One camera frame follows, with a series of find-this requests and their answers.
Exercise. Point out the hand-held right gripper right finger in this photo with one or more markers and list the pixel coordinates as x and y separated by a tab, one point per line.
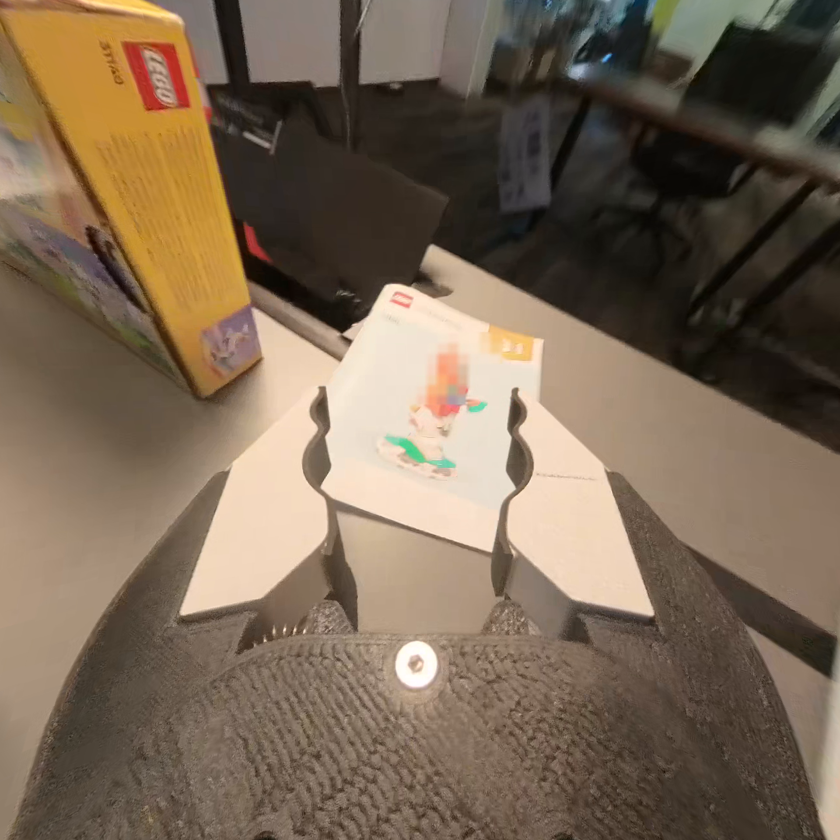
577	531

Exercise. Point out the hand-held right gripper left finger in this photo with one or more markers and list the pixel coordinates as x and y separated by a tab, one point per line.
256	525

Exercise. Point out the seahorse instruction booklet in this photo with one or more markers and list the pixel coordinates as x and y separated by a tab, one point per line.
394	367

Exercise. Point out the yellow lego box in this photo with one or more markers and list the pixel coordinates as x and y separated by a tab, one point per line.
164	197

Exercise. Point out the printed paper sheet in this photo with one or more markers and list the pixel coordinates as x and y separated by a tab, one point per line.
525	151

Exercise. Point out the long brown table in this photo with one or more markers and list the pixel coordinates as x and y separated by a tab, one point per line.
722	141

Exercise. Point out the black light stand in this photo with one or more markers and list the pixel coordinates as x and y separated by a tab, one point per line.
351	65

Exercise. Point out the black office chair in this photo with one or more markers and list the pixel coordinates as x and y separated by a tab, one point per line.
754	72

